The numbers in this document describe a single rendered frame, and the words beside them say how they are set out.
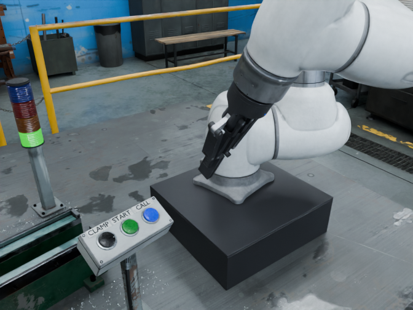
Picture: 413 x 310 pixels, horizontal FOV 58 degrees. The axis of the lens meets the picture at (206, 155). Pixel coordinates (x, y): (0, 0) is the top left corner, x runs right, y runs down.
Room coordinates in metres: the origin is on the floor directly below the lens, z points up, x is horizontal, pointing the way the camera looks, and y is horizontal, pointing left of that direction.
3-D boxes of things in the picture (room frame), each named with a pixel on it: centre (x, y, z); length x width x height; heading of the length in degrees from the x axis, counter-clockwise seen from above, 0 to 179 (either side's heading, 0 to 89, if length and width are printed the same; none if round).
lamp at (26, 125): (0.98, 0.51, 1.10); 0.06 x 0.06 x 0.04
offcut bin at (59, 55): (5.16, 2.09, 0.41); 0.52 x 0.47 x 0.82; 126
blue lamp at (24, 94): (0.98, 0.51, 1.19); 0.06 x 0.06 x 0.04
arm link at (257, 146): (0.96, -0.09, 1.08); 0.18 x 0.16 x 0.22; 93
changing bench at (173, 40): (5.74, 0.07, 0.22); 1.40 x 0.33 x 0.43; 124
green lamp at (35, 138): (0.98, 0.51, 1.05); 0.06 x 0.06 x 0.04
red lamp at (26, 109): (0.98, 0.51, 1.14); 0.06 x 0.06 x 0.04
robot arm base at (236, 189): (0.97, -0.07, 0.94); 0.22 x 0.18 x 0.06; 47
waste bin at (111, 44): (5.71, 1.45, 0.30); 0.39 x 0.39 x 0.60
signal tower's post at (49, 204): (0.98, 0.51, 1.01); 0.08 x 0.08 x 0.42; 46
